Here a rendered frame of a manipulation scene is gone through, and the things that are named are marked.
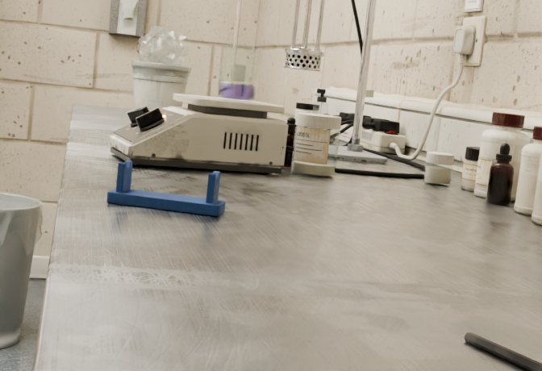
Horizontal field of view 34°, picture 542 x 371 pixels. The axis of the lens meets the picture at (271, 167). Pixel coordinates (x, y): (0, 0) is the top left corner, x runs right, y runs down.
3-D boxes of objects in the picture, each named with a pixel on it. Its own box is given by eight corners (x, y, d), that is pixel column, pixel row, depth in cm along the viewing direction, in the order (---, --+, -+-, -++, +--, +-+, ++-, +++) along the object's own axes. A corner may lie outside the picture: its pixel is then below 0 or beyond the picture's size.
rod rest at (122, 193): (105, 202, 77) (109, 161, 77) (116, 198, 81) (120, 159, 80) (218, 217, 76) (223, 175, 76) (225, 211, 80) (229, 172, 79)
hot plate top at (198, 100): (195, 105, 108) (196, 97, 108) (170, 99, 119) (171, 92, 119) (287, 114, 112) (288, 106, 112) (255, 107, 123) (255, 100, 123)
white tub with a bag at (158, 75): (147, 113, 222) (155, 27, 220) (197, 119, 216) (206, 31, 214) (114, 112, 209) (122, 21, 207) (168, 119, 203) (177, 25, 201)
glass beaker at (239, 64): (207, 100, 115) (214, 37, 114) (243, 103, 118) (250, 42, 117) (229, 104, 110) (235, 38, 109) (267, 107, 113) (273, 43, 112)
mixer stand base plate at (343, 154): (210, 148, 141) (210, 142, 141) (194, 137, 160) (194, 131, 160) (389, 164, 147) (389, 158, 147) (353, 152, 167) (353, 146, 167)
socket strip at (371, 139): (377, 153, 170) (380, 130, 170) (323, 135, 209) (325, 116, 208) (405, 156, 171) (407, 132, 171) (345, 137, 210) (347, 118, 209)
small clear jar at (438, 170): (429, 181, 126) (433, 151, 126) (455, 185, 124) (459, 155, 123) (418, 182, 123) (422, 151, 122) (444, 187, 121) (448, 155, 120)
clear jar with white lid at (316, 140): (298, 170, 123) (304, 112, 122) (339, 176, 121) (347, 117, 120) (284, 172, 117) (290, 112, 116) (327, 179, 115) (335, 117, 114)
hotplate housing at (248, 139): (127, 167, 105) (133, 99, 104) (106, 153, 117) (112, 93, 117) (300, 177, 113) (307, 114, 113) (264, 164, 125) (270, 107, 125)
